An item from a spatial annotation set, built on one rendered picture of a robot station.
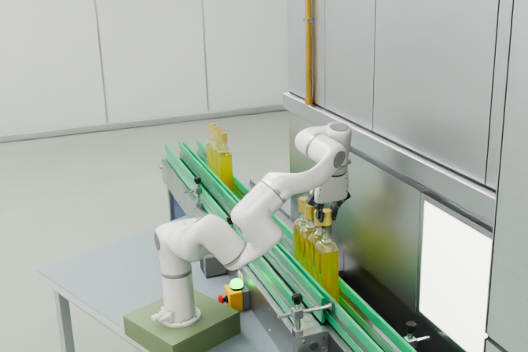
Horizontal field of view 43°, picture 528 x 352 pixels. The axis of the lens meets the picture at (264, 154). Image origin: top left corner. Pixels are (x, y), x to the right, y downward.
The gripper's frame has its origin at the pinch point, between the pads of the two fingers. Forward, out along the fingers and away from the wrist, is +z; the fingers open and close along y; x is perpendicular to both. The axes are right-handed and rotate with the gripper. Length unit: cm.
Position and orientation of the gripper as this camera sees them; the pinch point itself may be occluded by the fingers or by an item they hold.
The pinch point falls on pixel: (326, 213)
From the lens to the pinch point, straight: 192.3
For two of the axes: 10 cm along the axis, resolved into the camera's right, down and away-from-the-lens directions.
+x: 3.4, 5.1, -7.9
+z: -0.6, 8.5, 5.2
